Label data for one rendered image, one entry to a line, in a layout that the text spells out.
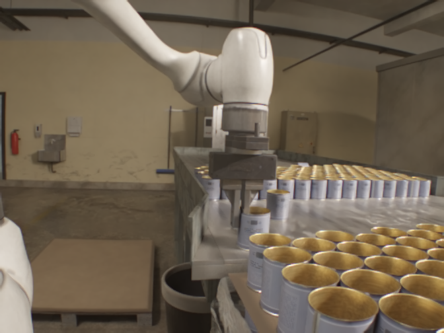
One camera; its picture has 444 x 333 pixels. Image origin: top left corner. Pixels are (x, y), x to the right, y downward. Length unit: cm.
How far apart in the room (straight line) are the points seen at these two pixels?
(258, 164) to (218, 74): 19
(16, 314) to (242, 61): 54
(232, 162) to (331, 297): 33
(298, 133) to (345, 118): 166
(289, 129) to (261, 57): 662
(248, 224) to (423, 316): 37
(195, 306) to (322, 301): 112
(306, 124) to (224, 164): 682
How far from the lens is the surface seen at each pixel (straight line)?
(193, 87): 68
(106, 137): 708
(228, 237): 70
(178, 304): 147
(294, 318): 37
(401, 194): 146
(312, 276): 41
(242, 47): 59
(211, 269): 59
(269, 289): 43
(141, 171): 704
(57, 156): 696
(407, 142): 400
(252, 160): 59
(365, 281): 42
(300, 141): 732
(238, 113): 57
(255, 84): 57
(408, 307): 37
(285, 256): 47
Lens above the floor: 131
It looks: 6 degrees down
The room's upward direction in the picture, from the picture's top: 3 degrees clockwise
